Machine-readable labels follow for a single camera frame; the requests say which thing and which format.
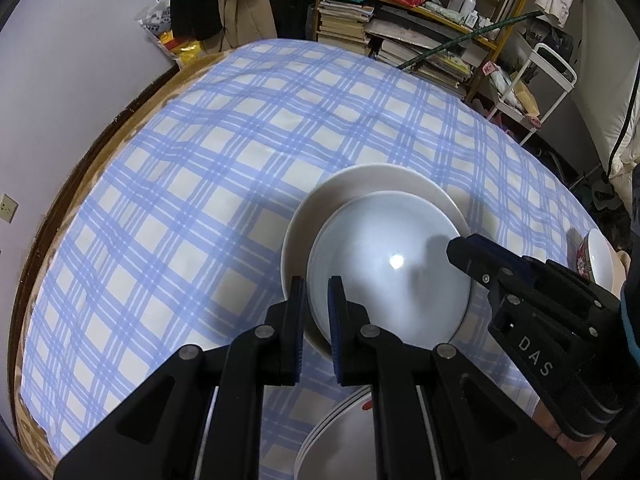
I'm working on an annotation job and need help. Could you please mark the white bowl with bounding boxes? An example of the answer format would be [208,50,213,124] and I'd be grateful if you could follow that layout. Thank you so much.
[306,190,473,356]

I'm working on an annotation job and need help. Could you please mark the beige hanging coat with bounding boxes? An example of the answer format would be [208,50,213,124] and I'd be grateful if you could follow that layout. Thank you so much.
[214,0,277,54]

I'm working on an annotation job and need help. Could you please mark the wall socket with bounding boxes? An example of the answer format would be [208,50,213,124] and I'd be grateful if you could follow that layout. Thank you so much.
[0,192,20,224]

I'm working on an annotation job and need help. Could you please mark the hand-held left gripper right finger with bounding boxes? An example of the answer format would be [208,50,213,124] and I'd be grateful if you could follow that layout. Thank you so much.
[327,275,583,480]

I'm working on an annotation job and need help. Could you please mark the white metal rack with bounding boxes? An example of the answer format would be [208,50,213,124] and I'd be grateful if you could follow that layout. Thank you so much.
[480,42,579,147]

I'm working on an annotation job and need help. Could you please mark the blue checked tablecloth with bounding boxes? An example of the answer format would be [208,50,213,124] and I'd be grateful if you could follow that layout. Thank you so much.
[22,37,618,466]

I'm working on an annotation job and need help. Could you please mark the dark hanging garment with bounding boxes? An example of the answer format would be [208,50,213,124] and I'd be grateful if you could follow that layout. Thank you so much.
[260,0,322,42]

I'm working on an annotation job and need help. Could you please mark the small red patterned bowl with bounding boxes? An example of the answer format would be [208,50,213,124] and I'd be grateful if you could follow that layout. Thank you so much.
[575,228,617,297]

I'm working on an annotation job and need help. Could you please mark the green hose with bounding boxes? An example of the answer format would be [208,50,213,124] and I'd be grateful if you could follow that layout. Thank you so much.
[397,10,540,72]

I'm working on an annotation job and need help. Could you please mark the pile of magazines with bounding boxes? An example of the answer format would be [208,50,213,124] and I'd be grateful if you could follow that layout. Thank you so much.
[367,5,478,103]

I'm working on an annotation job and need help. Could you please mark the stack of old books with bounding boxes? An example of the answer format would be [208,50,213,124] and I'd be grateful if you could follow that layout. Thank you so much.
[315,0,376,57]

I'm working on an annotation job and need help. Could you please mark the black hanging coat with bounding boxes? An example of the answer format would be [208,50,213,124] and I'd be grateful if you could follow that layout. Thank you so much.
[170,0,227,42]

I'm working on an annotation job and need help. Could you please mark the white duvet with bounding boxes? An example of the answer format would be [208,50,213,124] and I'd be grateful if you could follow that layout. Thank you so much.
[577,0,640,211]

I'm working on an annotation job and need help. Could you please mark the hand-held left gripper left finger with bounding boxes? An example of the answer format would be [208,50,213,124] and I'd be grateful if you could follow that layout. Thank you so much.
[52,275,307,480]

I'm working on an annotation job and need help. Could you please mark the colourful plastic bag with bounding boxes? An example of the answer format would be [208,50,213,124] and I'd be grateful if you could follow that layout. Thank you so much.
[136,0,202,65]

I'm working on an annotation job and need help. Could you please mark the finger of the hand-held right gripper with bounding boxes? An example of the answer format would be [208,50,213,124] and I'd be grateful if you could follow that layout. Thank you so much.
[446,234,532,311]
[470,234,622,314]

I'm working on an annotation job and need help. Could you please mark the large red patterned bowl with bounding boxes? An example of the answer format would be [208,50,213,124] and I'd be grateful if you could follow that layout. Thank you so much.
[281,164,471,363]

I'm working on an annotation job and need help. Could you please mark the person's right hand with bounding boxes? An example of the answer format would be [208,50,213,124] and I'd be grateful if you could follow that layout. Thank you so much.
[530,400,618,468]

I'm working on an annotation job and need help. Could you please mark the black cable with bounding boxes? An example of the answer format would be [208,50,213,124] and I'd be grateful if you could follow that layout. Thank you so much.
[606,92,640,183]

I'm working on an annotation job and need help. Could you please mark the yellow metal shelf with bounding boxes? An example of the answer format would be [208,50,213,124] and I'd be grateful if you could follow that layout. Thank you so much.
[314,0,545,107]

